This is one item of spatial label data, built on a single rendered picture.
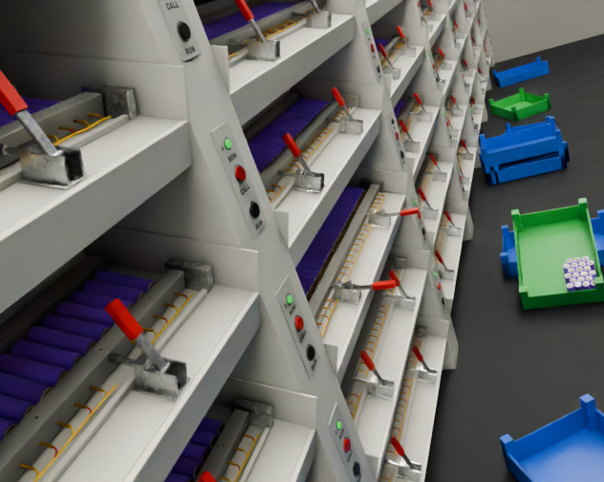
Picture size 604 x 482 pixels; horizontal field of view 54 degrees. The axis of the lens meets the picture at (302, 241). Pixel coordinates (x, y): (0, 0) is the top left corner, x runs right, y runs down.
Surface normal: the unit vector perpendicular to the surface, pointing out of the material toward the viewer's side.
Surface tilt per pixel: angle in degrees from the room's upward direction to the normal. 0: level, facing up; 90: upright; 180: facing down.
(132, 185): 111
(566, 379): 0
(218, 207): 90
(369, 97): 90
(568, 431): 90
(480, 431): 0
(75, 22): 90
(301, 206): 20
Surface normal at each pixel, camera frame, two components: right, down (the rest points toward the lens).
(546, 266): -0.41, -0.64
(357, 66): -0.30, 0.47
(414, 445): 0.01, -0.87
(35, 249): 0.95, 0.16
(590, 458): -0.32, -0.87
